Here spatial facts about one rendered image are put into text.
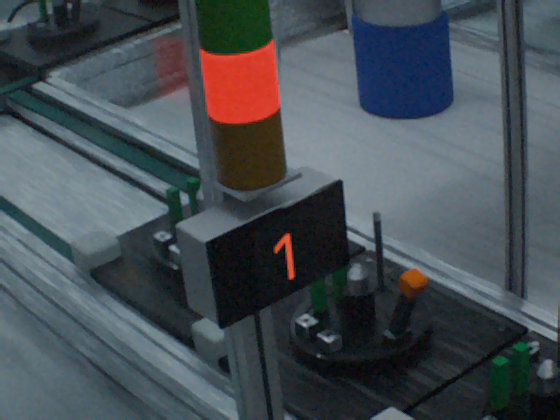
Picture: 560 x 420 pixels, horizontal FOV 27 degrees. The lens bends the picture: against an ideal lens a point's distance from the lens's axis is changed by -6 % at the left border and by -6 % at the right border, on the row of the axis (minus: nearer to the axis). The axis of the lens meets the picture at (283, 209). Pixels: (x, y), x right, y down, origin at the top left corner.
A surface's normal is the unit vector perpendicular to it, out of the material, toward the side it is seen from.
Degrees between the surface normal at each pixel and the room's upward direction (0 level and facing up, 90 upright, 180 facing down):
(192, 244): 90
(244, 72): 90
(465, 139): 0
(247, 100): 90
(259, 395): 90
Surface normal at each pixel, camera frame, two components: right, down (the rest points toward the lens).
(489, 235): -0.10, -0.88
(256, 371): 0.63, 0.31
